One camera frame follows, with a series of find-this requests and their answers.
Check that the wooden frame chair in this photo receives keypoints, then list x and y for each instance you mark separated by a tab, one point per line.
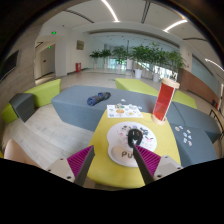
218	120

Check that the beige chair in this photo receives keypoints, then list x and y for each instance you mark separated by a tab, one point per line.
16	155

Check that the brown wood reception counter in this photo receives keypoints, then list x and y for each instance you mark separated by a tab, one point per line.
196	86

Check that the green exit sign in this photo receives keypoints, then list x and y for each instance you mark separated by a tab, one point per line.
53	32

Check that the group of ceiling light strips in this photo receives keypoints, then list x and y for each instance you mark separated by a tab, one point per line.
110	10

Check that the olive wall plaque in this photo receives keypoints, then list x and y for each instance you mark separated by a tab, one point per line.
80	45

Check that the grey upholstered bench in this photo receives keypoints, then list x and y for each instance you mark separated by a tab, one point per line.
200	153
76	106
196	116

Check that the white sticker sheet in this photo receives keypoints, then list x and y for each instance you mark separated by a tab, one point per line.
124	111

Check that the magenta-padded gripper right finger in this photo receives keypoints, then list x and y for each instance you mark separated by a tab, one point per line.
150	161

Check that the dark grey seat block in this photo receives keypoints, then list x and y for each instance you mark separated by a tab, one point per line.
22	105

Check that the dark blue folded umbrella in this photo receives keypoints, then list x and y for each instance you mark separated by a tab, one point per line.
98	98

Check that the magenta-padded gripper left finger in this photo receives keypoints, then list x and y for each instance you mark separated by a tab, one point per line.
80	161

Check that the red cylinder with cream ends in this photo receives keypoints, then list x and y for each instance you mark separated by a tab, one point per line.
164	101

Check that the black computer mouse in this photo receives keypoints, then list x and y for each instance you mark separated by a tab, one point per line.
135	135

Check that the lime green corner bench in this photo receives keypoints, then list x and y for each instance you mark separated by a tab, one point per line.
45	93

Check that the group of potted plants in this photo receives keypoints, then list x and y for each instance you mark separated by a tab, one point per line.
146	56

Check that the red fire extinguisher cabinet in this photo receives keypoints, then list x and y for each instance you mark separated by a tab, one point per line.
78	67

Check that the black wall screen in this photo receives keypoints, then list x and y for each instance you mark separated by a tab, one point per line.
9	65

